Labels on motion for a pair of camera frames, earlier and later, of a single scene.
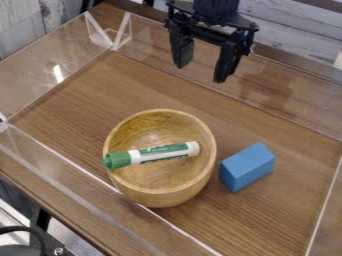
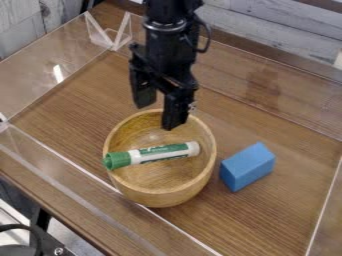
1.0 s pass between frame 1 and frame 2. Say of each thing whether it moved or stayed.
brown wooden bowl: stayed
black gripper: moved
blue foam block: stayed
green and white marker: stayed
